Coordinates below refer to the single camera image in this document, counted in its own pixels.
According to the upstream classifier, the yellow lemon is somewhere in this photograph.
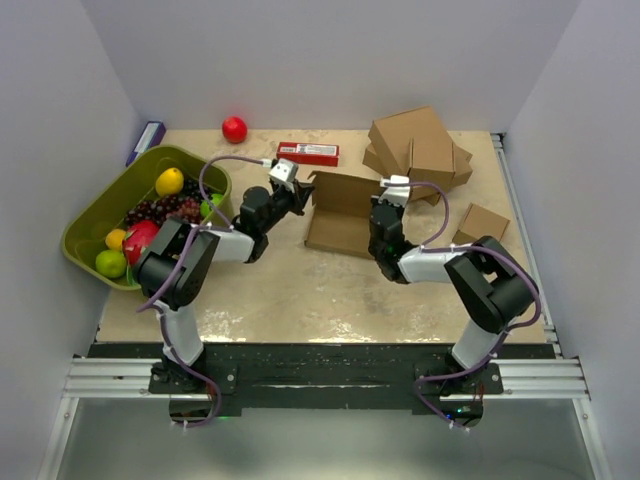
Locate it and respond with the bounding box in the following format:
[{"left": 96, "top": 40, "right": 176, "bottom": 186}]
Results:
[{"left": 154, "top": 167, "right": 184, "bottom": 197}]

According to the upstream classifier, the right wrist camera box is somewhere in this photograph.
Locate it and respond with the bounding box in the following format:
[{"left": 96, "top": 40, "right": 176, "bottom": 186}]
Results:
[{"left": 378, "top": 175, "right": 411, "bottom": 208}]

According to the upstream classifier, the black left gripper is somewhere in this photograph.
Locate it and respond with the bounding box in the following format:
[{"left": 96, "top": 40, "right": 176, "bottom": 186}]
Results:
[{"left": 261, "top": 180, "right": 315, "bottom": 236}]

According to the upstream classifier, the small orange fruit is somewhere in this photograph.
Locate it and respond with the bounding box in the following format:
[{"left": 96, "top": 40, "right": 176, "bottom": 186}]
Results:
[{"left": 105, "top": 229, "right": 126, "bottom": 251}]

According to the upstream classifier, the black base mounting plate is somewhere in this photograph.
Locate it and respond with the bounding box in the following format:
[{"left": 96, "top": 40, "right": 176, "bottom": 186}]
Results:
[{"left": 89, "top": 339, "right": 559, "bottom": 419}]

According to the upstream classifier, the dark purple grape bunch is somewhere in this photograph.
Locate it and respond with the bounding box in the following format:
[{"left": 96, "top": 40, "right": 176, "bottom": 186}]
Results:
[{"left": 124, "top": 178, "right": 203, "bottom": 228}]

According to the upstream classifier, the red rectangular carton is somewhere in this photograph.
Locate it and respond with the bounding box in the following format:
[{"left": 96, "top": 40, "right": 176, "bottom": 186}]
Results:
[{"left": 276, "top": 142, "right": 340, "bottom": 167}]

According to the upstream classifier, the red apple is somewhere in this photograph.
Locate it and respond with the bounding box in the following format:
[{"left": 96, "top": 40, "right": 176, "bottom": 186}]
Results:
[{"left": 221, "top": 116, "right": 248, "bottom": 144}]

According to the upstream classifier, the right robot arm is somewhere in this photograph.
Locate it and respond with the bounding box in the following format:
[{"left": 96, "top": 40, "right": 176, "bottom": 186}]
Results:
[{"left": 368, "top": 196, "right": 541, "bottom": 393}]

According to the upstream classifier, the red dragon fruit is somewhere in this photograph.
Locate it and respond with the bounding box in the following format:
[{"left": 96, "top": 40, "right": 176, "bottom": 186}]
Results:
[{"left": 122, "top": 220, "right": 159, "bottom": 267}]

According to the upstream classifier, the red grape bunch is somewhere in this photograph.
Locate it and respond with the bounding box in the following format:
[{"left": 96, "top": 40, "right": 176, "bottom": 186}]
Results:
[{"left": 156, "top": 195, "right": 202, "bottom": 224}]

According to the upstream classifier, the olive green plastic bin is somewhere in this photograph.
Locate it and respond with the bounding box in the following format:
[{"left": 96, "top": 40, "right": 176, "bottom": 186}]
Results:
[{"left": 61, "top": 145, "right": 205, "bottom": 291}]

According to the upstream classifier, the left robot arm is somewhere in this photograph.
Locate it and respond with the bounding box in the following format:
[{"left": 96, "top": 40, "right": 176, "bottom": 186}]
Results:
[{"left": 133, "top": 180, "right": 315, "bottom": 392}]

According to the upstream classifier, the large stacked cardboard box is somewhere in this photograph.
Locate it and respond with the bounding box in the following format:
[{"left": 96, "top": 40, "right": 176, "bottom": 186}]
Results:
[{"left": 368, "top": 106, "right": 452, "bottom": 174}]

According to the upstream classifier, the green lime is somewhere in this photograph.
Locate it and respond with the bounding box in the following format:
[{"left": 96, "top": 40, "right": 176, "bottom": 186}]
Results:
[{"left": 95, "top": 249, "right": 128, "bottom": 279}]

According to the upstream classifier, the top small cardboard box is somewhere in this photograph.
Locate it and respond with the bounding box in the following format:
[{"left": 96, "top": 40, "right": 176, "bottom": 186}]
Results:
[{"left": 409, "top": 139, "right": 473, "bottom": 191}]

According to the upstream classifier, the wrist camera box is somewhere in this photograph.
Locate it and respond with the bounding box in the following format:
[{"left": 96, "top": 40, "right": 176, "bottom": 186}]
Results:
[
  {"left": 378, "top": 175, "right": 411, "bottom": 208},
  {"left": 269, "top": 159, "right": 298, "bottom": 193}
]

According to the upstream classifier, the purple flat box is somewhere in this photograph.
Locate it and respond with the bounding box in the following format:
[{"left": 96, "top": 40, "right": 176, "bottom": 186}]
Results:
[{"left": 125, "top": 121, "right": 166, "bottom": 167}]

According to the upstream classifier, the lone small cardboard box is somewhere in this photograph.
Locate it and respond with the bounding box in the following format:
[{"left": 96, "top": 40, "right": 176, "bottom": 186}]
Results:
[{"left": 451, "top": 203, "right": 510, "bottom": 245}]

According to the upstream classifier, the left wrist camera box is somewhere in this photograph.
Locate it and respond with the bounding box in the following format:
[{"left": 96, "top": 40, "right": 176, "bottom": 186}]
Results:
[{"left": 269, "top": 159, "right": 298, "bottom": 193}]

